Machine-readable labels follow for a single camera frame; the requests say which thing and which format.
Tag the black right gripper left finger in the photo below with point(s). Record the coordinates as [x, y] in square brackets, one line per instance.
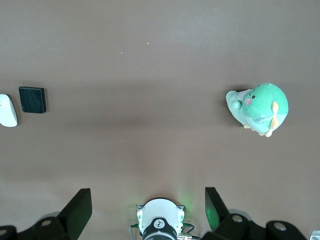
[77, 212]

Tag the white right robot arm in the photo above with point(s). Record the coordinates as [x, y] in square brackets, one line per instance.
[160, 212]

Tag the white computer mouse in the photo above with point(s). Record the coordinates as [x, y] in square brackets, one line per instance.
[7, 110]

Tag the brown table cover mat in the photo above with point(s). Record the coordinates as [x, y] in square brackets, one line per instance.
[150, 137]

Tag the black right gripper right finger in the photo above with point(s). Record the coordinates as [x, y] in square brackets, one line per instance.
[215, 210]

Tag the green dinosaur plush toy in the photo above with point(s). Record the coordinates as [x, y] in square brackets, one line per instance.
[262, 107]

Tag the small black phone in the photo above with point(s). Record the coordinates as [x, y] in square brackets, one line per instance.
[31, 98]

